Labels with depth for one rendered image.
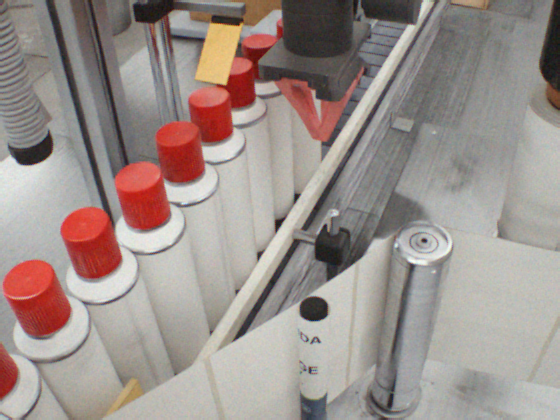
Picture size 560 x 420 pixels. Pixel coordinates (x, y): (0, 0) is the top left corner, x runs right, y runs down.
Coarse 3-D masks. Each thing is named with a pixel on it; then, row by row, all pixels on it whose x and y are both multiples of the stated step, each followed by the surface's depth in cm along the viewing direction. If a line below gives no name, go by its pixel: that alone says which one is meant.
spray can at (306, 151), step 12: (276, 24) 56; (300, 120) 61; (300, 132) 62; (300, 144) 63; (312, 144) 63; (300, 156) 64; (312, 156) 64; (300, 168) 65; (312, 168) 65; (300, 180) 66; (300, 192) 67
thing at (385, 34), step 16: (384, 32) 100; (400, 32) 100; (368, 48) 95; (384, 48) 95; (400, 64) 91; (368, 80) 87; (352, 96) 83; (352, 112) 80; (336, 128) 78; (352, 144) 75; (336, 176) 70; (304, 224) 64; (288, 256) 61; (256, 304) 56; (240, 336) 53
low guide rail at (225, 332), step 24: (384, 72) 82; (360, 120) 74; (336, 144) 69; (336, 168) 68; (312, 192) 63; (288, 216) 60; (288, 240) 59; (264, 264) 55; (240, 312) 51; (216, 336) 49
